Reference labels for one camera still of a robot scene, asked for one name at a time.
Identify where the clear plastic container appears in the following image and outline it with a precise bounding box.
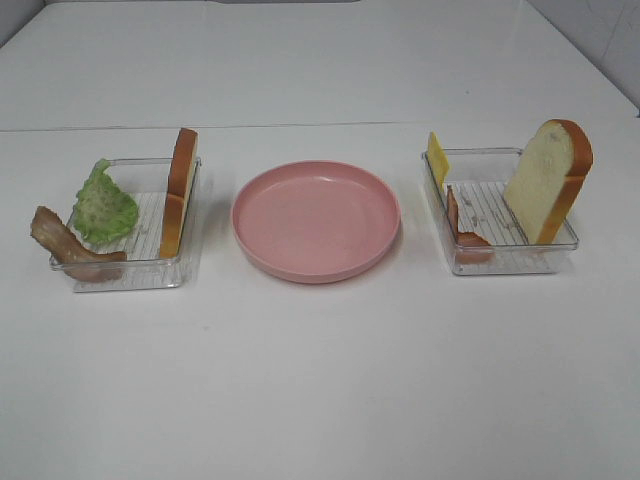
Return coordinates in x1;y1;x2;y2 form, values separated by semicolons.
49;158;204;293
425;147;579;276

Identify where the pink round plate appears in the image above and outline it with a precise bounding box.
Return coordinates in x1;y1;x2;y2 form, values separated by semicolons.
231;161;401;284

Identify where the right clear plastic container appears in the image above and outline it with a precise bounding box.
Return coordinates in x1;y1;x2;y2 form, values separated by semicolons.
425;147;579;276

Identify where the left clear plastic container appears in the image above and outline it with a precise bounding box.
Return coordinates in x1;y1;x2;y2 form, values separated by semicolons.
49;158;204;293

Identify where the bread slice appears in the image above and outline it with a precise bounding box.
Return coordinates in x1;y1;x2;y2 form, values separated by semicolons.
159;128;198;258
503;119;593;244

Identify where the bacon strip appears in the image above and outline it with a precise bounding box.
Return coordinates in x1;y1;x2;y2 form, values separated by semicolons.
31;206;127;283
447;186;493;264

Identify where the green lettuce leaf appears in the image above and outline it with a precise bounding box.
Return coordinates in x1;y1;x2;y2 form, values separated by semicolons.
73;159;139;245

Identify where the yellow cheese slice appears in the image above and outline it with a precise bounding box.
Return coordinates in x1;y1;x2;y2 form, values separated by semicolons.
427;131;450;193

